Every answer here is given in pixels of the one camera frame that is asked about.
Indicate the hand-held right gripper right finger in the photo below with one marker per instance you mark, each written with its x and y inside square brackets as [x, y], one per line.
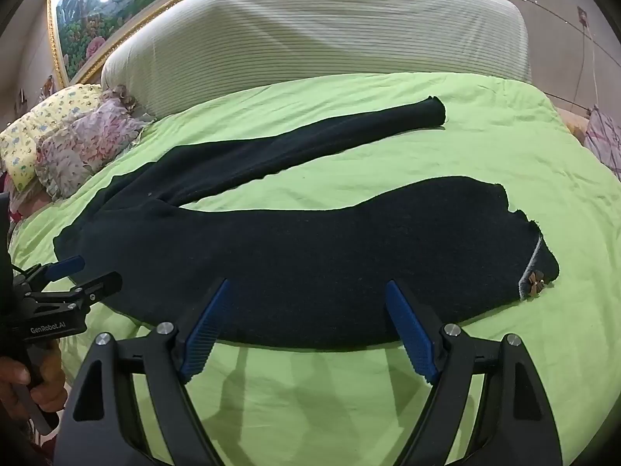
[410, 330]

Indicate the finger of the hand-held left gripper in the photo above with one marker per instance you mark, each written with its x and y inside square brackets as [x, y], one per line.
[99, 285]
[65, 265]

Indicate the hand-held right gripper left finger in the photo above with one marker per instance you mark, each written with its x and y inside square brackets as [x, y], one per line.
[206, 330]

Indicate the black pants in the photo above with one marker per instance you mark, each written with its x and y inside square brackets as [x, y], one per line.
[301, 257]

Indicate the person's left hand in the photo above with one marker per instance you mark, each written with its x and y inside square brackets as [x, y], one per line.
[51, 388]

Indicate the pink floral pillow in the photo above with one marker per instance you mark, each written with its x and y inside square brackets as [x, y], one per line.
[82, 145]

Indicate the yellow printed pillow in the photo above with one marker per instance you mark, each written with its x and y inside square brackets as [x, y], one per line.
[29, 136]

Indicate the green bed sheet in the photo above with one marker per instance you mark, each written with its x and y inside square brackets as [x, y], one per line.
[509, 155]

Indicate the gold framed landscape painting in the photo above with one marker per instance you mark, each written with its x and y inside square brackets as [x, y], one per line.
[82, 19]

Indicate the plaid cloth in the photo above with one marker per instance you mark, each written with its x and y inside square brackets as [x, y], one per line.
[606, 138]

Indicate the striped padded headboard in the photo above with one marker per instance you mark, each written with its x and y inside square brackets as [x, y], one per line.
[315, 29]

